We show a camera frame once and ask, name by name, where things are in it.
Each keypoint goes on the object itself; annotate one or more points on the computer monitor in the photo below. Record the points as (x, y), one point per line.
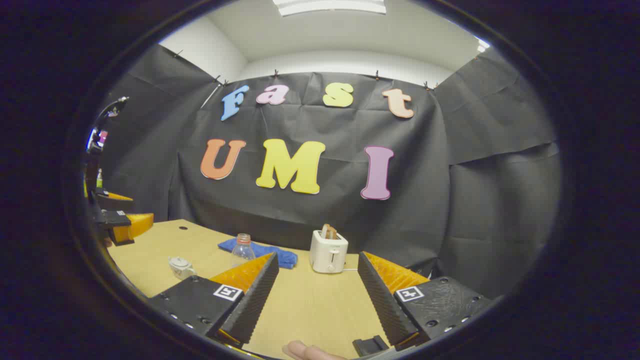
(96, 139)

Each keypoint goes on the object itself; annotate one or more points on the black backdrop cloth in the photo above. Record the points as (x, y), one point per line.
(325, 215)

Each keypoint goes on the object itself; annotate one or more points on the ceiling light panel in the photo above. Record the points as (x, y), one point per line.
(330, 6)

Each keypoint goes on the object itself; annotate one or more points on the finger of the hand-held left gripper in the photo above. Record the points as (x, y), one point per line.
(114, 201)
(131, 226)

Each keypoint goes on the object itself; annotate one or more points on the white toaster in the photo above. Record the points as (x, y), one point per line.
(327, 252)

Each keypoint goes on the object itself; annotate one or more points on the white floral teacup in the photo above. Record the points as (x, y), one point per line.
(183, 272)

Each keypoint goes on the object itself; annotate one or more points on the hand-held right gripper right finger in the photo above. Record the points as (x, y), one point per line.
(380, 300)

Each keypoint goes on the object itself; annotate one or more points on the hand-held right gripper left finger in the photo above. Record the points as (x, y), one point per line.
(257, 295)

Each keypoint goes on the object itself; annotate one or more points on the blue folded towel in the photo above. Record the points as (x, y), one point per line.
(281, 256)

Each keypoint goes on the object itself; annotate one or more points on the clear plastic water bottle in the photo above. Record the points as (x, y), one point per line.
(243, 252)

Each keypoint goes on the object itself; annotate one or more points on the green bottle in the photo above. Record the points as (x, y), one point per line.
(99, 179)

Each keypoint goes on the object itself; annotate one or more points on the toasted bread slice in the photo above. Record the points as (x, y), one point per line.
(328, 231)

